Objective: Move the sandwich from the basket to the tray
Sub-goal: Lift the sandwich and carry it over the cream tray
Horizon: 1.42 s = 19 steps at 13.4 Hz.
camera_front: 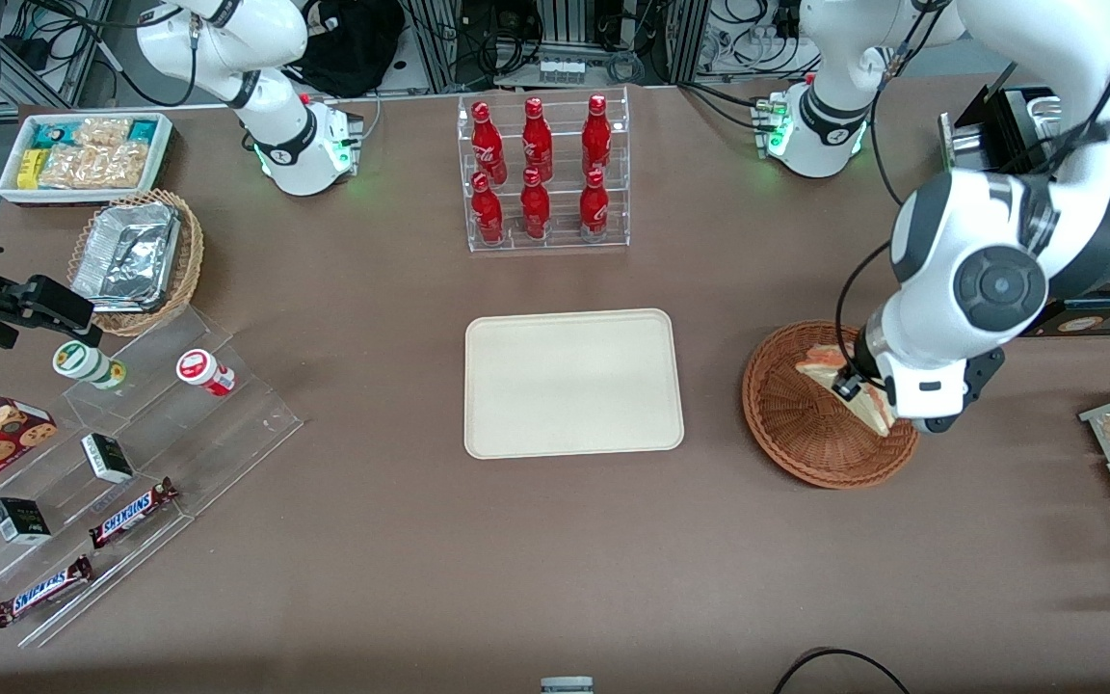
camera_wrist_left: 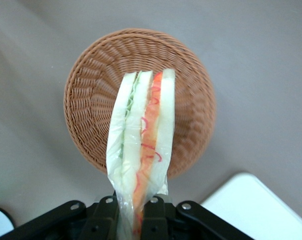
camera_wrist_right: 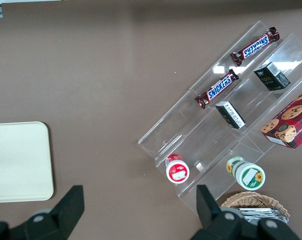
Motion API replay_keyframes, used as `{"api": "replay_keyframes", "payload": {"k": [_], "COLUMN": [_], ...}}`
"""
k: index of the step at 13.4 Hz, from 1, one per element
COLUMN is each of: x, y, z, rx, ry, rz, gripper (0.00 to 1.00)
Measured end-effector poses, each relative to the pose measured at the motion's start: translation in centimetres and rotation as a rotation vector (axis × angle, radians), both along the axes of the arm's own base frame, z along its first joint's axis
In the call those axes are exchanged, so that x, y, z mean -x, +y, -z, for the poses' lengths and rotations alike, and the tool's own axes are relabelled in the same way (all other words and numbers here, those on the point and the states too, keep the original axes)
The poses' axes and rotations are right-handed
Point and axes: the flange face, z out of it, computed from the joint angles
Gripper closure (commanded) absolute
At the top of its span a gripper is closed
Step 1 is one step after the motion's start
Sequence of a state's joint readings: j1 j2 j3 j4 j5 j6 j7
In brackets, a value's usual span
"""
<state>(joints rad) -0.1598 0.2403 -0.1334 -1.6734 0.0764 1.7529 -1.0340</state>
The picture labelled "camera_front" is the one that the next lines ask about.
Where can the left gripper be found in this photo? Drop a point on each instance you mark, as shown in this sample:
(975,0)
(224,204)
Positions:
(861,370)

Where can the triangular sandwich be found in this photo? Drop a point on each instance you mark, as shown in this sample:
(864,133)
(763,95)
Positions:
(820,364)

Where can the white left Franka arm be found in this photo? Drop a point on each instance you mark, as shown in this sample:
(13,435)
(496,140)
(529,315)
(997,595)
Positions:
(998,284)

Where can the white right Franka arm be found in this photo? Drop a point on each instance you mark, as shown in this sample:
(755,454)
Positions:
(276,116)

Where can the round brown wicker basket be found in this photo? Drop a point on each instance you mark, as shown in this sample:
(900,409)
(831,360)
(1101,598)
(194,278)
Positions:
(786,434)

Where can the aluminium foil tray stack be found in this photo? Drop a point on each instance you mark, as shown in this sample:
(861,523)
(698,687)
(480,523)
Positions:
(126,255)

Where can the white snack tray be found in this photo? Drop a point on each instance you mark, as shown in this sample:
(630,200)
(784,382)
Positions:
(83,195)

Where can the oval light wicker basket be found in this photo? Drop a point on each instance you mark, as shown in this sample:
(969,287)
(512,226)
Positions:
(187,260)

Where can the cream plastic tray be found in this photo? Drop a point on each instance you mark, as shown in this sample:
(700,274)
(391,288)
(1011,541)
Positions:
(574,386)

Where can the green cap small bottle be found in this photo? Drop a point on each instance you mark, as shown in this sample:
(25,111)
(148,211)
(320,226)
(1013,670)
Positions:
(83,361)

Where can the yellow snack packet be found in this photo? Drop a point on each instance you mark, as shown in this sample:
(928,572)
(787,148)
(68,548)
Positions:
(30,169)

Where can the small black box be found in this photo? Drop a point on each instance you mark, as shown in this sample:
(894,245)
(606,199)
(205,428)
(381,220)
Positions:
(107,458)
(20,520)

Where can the clear rice cracker bag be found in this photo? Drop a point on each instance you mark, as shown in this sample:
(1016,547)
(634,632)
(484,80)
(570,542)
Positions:
(102,131)
(97,166)

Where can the teal snack packet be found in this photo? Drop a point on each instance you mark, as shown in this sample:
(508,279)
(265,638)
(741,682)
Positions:
(49,133)
(143,130)

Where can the red cap small bottle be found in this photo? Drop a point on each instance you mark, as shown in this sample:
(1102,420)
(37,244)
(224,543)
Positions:
(200,370)

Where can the Snickers bar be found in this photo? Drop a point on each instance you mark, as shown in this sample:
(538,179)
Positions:
(39,593)
(131,513)

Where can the clear acrylic stepped display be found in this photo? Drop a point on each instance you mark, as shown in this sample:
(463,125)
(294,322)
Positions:
(218,434)

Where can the black machine with yellow panel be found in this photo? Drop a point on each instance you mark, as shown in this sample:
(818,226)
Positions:
(998,125)

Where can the red cola bottle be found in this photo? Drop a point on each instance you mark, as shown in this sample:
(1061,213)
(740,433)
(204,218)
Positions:
(596,135)
(594,206)
(537,140)
(487,145)
(535,206)
(487,210)

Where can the clear acrylic bottle rack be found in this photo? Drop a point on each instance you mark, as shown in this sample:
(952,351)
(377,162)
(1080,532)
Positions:
(560,236)

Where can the small white grey object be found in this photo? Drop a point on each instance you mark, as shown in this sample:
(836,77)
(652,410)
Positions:
(567,685)

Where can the white power strip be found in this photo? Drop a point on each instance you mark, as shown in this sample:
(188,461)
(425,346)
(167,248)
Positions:
(562,71)

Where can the black bag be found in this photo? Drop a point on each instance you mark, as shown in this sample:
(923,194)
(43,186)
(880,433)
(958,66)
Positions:
(353,48)

